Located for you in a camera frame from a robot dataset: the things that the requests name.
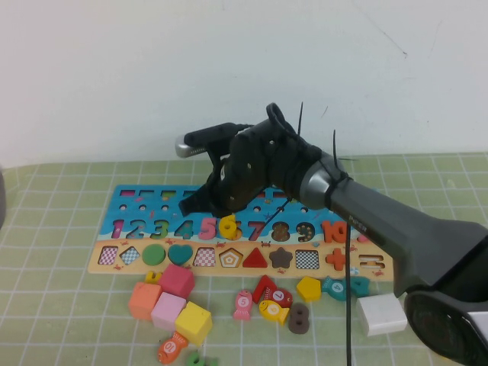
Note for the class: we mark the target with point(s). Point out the orange number ten piece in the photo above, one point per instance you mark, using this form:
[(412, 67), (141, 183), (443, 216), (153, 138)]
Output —
[(328, 232)]

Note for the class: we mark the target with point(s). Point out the green circle piece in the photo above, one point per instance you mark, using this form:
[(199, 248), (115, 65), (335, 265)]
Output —
[(154, 254)]

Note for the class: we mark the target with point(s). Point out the pink number five piece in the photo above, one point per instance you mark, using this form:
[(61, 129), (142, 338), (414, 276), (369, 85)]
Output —
[(206, 221)]

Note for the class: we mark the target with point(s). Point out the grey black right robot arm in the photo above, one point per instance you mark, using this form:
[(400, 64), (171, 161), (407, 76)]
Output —
[(400, 228)]

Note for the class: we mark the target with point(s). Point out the white rectangular block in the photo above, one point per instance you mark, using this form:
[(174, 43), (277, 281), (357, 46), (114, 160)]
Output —
[(381, 316)]

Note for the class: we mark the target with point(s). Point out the pink toy fish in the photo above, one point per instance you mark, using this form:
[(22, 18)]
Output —
[(243, 303)]

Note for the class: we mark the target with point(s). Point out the brown number eight piece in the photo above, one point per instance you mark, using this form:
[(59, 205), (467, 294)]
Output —
[(292, 320)]

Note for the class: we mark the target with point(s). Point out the green number piece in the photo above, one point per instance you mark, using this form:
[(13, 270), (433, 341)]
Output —
[(195, 359)]

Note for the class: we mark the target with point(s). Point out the red triangle piece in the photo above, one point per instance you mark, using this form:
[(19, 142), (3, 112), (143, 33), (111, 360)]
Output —
[(255, 261)]

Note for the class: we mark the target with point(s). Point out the red toy fish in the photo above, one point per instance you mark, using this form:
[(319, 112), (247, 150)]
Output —
[(280, 295)]

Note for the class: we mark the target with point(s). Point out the teal number four piece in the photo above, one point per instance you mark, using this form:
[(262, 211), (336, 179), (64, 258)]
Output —
[(360, 286)]

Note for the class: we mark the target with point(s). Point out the brown star piece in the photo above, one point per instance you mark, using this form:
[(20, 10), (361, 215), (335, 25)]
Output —
[(281, 258)]

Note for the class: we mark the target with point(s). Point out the orange toy fish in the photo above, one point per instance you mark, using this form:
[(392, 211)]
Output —
[(169, 347)]

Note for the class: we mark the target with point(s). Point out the teal heart piece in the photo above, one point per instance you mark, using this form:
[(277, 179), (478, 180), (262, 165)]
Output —
[(180, 253)]

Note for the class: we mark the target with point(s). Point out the green checked tablecloth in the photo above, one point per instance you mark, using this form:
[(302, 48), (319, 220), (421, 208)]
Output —
[(57, 305)]

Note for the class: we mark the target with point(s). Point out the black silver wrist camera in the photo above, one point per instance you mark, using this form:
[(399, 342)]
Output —
[(206, 137)]

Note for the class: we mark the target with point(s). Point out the yellow toy fish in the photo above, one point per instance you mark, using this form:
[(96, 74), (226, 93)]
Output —
[(272, 309)]

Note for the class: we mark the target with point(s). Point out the orange wooden cube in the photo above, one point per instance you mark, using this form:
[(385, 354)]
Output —
[(145, 301)]

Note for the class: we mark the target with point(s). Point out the yellow number six piece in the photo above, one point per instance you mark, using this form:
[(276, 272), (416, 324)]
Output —
[(224, 228)]

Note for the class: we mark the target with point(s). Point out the magenta wooden cube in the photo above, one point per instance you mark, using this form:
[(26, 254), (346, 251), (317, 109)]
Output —
[(176, 278)]

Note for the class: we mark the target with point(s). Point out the black zip tie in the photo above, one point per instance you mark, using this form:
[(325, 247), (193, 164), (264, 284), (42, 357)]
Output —
[(300, 118), (278, 211), (335, 148)]

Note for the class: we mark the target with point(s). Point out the pink greater-than sign piece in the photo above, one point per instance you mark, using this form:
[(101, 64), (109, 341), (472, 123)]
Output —
[(361, 238)]

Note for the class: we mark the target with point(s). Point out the yellow wooden cube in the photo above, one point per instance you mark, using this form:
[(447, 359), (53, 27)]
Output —
[(192, 322)]

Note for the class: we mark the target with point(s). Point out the teal toy fish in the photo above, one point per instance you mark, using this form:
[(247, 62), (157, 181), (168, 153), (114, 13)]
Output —
[(335, 287)]

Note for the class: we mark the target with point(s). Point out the orange plus sign piece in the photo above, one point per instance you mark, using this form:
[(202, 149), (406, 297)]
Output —
[(335, 259)]

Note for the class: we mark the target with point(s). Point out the blue number shape puzzle board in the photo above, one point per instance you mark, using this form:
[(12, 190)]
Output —
[(152, 213)]

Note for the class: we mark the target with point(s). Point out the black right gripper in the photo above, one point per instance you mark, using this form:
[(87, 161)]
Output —
[(221, 183)]

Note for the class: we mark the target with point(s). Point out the yellow pentagon piece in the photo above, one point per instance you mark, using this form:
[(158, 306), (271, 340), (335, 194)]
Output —
[(309, 288)]

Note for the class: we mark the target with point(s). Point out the small yellow number piece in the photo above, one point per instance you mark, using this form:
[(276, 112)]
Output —
[(151, 277)]

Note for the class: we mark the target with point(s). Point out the light pink wooden cube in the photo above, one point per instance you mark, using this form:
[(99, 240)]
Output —
[(167, 310)]

